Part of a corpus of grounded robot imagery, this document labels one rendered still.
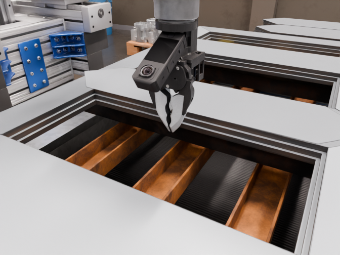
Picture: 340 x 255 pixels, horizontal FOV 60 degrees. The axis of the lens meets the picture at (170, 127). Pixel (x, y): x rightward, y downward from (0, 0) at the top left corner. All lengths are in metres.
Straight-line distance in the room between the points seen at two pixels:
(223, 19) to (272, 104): 4.12
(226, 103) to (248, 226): 0.27
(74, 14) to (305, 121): 0.90
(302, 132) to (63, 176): 0.45
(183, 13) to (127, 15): 5.09
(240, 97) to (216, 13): 4.12
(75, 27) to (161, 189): 0.76
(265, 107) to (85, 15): 0.75
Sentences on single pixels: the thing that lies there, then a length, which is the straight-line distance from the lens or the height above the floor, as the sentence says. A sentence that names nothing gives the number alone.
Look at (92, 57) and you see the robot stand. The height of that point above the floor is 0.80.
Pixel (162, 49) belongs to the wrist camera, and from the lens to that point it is 0.50.
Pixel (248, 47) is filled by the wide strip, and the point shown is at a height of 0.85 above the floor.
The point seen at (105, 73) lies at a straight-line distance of 0.91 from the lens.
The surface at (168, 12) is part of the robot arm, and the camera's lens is 0.50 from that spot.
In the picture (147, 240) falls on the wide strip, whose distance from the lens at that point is 0.39.
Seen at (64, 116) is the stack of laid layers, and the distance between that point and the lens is 0.74.
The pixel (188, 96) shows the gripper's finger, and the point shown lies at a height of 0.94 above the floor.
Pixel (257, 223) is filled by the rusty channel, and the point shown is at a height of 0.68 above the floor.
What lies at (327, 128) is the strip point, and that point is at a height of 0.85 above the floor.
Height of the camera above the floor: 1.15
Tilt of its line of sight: 30 degrees down
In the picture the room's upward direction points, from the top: straight up
